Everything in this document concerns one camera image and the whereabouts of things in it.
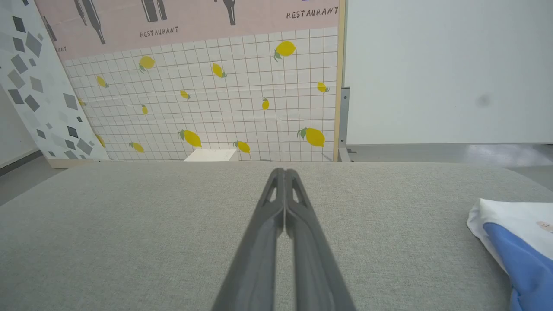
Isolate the grey metal partition stand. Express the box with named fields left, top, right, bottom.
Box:
left=338, top=86, right=358, bottom=163

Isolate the lemon print partition panel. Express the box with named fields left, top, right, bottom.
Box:
left=34, top=0, right=347, bottom=163

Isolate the grey squares print panel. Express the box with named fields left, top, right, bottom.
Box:
left=0, top=0, right=111, bottom=169

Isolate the white and blue shirt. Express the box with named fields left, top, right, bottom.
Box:
left=466, top=198, right=553, bottom=311

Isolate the white box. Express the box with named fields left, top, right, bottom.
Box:
left=184, top=149, right=238, bottom=162

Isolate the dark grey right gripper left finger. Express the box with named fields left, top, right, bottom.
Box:
left=211, top=168, right=286, bottom=311

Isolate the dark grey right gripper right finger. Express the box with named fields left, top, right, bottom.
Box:
left=284, top=168, right=358, bottom=311

